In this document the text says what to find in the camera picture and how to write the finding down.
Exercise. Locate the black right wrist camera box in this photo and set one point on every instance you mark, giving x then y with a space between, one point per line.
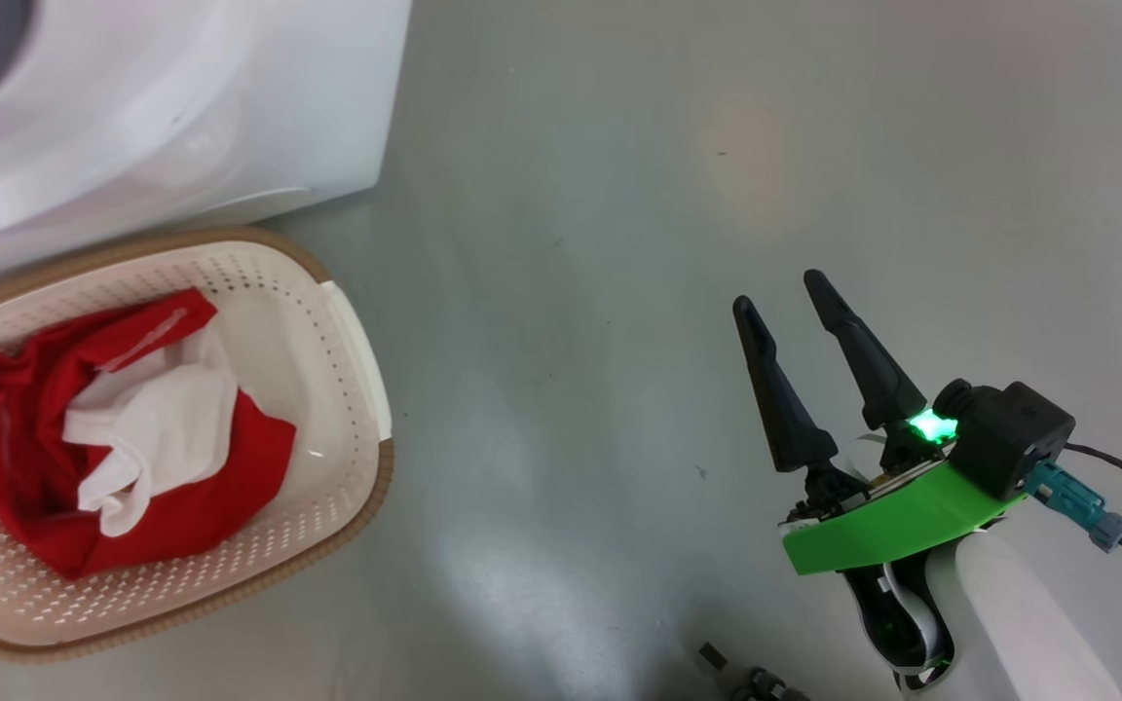
1014 438

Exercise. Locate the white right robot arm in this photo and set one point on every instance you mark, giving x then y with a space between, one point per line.
1019 623

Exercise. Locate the red and white garment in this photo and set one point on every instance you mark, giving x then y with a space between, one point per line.
16 428

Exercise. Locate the cream basket with brown rim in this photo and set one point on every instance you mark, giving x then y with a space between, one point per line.
327 389

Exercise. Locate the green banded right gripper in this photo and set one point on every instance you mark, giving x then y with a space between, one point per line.
892 531

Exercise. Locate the white front-load washing machine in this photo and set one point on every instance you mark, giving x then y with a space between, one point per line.
181 117

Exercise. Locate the dark robot base fitting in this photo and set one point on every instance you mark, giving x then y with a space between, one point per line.
751 682

